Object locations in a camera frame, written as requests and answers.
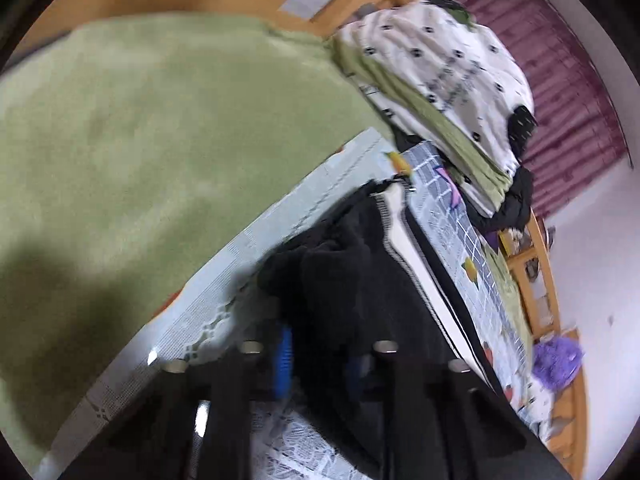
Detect fruit printed bed sheet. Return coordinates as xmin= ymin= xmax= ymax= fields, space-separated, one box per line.
xmin=40 ymin=127 xmax=557 ymax=480

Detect white dotted folded quilt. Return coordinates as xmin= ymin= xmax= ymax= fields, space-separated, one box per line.
xmin=332 ymin=0 xmax=539 ymax=217

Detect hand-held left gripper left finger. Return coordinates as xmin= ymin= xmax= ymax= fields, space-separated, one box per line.
xmin=62 ymin=324 xmax=297 ymax=480

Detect maroon curtain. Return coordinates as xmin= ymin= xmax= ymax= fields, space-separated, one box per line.
xmin=440 ymin=0 xmax=632 ymax=221

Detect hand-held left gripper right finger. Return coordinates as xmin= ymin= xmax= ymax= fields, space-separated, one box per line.
xmin=345 ymin=340 xmax=573 ymax=480

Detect green bed sheet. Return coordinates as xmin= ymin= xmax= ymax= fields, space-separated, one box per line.
xmin=0 ymin=12 xmax=533 ymax=466

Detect black jacket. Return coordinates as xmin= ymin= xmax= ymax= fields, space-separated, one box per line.
xmin=475 ymin=164 xmax=536 ymax=234

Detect purple plush toy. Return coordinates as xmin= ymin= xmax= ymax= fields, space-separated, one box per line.
xmin=531 ymin=336 xmax=586 ymax=392

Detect black pants with striped waistband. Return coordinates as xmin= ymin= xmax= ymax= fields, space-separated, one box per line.
xmin=259 ymin=179 xmax=507 ymax=403

